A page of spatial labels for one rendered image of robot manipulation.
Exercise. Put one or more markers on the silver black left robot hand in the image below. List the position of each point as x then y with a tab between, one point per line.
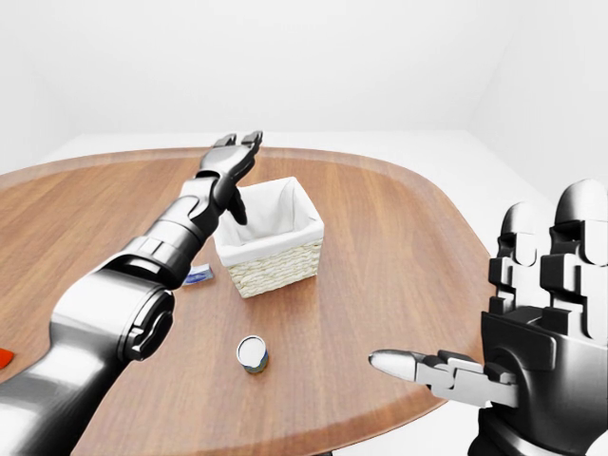
227	164

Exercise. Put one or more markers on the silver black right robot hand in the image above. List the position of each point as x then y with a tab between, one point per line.
537	361

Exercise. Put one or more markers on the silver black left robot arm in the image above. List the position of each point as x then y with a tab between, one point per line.
100	309

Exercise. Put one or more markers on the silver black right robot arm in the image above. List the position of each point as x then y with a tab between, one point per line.
527	434

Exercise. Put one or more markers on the woven basket with white liner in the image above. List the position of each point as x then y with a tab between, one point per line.
273	247

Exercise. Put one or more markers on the blue and white food box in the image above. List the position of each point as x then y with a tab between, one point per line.
198	276

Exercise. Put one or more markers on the small tin with silver lid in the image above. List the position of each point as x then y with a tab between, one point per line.
252	354

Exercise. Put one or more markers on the red flat object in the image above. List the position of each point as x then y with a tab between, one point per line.
5	358

